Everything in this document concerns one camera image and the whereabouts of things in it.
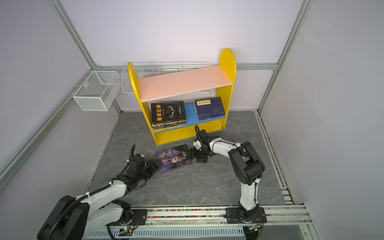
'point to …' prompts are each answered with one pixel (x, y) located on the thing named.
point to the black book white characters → (169, 127)
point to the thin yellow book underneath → (169, 122)
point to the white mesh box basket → (100, 91)
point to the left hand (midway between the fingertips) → (160, 166)
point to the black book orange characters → (168, 112)
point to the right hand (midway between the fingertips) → (191, 161)
